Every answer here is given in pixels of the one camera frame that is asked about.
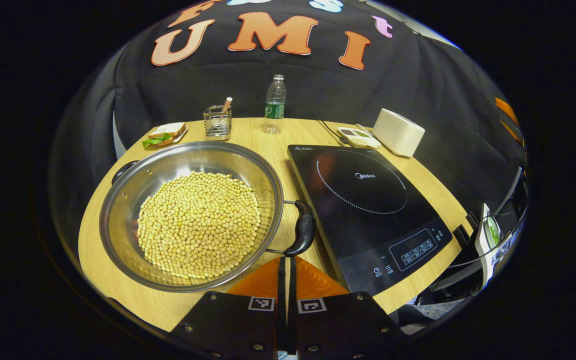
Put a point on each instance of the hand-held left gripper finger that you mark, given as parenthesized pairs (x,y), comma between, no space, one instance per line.
(281,320)
(293,320)

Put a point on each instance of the black induction cooktop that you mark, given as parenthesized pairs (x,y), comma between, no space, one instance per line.
(368,225)

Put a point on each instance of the black backdrop cloth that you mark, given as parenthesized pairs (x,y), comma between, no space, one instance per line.
(318,95)

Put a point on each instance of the brown stick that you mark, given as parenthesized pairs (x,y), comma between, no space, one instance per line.
(226,105)

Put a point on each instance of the sandwich on white plate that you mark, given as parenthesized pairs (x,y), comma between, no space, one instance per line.
(167,133)

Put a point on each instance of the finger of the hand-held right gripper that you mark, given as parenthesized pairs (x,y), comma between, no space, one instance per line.
(508,115)

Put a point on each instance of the white divided dish with beans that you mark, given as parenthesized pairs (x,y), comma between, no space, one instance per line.
(360,137)

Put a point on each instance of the white toaster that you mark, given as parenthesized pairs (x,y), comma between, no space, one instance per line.
(398,132)

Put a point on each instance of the pile of yellow soybeans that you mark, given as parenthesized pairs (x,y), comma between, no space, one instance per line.
(198,225)

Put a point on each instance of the clear plastic water bottle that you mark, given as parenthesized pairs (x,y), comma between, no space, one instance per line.
(274,107)

